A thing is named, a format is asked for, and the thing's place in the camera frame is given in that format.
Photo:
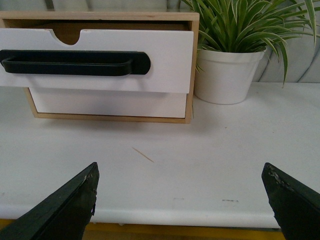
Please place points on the green striped spider plant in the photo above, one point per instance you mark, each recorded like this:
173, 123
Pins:
251, 26

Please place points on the wooden drawer cabinet frame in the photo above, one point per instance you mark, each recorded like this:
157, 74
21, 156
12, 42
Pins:
66, 26

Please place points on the white plant pot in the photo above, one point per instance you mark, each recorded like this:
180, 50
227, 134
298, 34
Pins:
224, 78

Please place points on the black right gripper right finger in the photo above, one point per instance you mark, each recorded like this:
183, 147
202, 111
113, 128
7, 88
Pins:
296, 206

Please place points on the black drawer handle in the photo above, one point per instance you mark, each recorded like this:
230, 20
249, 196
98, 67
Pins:
75, 62

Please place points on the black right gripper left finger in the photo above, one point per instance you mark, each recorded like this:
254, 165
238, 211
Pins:
63, 215

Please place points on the white drawer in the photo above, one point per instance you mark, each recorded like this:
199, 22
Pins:
170, 53
109, 102

